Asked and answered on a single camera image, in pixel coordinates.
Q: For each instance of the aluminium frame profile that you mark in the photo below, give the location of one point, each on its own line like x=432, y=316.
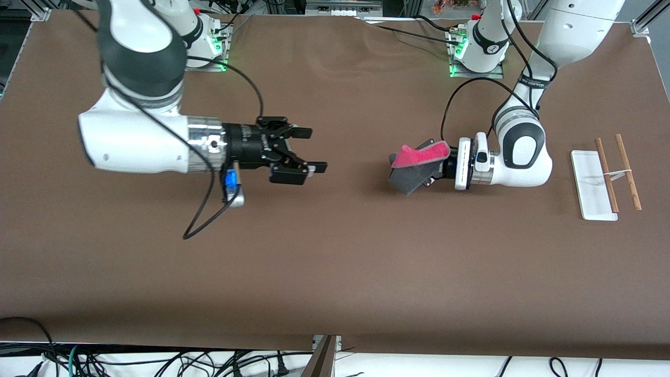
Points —
x=41, y=14
x=639, y=27

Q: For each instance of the orange background object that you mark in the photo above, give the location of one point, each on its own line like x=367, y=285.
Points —
x=445, y=5

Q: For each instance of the pink and grey microfibre towel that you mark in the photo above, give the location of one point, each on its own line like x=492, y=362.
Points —
x=413, y=175

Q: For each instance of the white towel rack base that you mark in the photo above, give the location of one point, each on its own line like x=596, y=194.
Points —
x=594, y=193

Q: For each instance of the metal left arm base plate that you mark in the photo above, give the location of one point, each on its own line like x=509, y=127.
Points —
x=476, y=75

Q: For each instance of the brown wooden rack rod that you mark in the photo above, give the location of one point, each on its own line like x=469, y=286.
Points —
x=633, y=191

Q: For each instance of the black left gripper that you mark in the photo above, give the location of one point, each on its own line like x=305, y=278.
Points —
x=448, y=166

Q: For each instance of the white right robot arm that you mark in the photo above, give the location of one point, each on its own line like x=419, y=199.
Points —
x=131, y=141

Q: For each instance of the wooden chopsticks pair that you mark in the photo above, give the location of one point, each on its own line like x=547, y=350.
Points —
x=611, y=191

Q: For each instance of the black power plug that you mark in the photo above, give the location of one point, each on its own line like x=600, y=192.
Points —
x=282, y=369

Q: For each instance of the brown table support beam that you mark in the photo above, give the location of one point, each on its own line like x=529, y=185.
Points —
x=322, y=364

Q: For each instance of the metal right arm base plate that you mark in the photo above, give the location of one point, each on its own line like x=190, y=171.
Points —
x=209, y=67

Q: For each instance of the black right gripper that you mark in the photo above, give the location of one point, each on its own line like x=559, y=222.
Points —
x=244, y=145

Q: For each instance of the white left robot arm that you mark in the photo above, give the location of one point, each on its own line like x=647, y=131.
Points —
x=523, y=173

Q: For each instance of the white rack rod connector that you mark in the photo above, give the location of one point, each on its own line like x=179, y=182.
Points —
x=623, y=173

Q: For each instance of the white power strip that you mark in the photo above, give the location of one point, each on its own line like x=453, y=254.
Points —
x=344, y=12

